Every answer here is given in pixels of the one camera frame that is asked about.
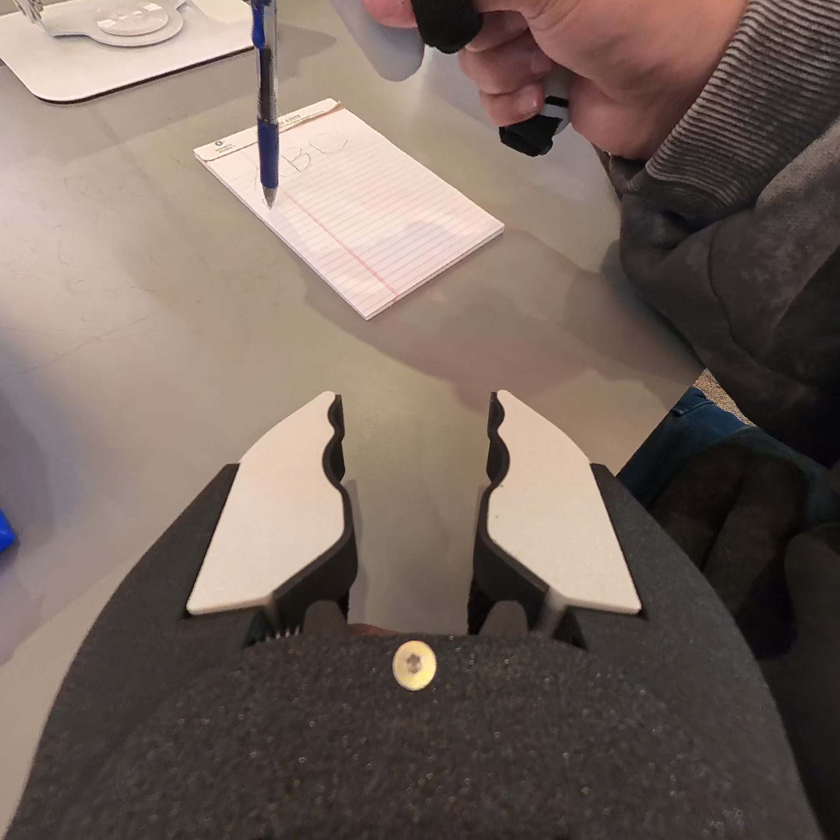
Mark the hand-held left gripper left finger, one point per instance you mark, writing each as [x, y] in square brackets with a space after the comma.
[275, 512]

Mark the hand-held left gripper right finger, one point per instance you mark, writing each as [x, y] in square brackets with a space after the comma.
[558, 518]

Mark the person's right hand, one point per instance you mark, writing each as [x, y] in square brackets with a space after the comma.
[623, 65]

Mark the person's right forearm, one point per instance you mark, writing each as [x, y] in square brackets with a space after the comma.
[735, 229]

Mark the blue retractable pen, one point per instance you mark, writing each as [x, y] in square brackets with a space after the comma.
[268, 131]

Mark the white document stand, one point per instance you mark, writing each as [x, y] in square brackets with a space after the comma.
[98, 72]

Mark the blue plastic bin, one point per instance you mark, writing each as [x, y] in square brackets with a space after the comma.
[6, 528]

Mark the person's leg in jeans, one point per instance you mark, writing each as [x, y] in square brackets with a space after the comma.
[682, 439]

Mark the white lined notepad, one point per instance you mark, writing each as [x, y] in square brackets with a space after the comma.
[380, 223]

